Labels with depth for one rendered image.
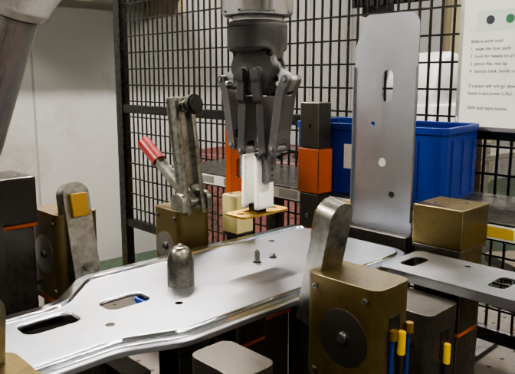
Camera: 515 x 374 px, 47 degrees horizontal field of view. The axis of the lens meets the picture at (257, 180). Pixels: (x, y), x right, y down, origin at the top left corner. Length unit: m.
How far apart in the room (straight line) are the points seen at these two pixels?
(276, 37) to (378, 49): 0.27
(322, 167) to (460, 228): 0.31
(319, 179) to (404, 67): 0.27
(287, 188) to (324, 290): 0.60
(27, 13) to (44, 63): 2.79
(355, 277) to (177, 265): 0.21
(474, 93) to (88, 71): 3.21
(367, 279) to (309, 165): 0.51
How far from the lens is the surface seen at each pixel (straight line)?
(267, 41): 0.73
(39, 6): 1.22
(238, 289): 0.70
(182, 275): 0.71
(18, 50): 1.25
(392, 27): 0.96
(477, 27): 1.20
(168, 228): 0.90
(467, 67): 1.21
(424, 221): 0.91
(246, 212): 0.77
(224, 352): 0.58
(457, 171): 1.10
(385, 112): 0.96
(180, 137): 0.87
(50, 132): 4.02
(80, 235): 0.80
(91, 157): 4.14
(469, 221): 0.90
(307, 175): 1.10
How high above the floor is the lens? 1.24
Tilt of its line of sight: 10 degrees down
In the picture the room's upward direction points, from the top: straight up
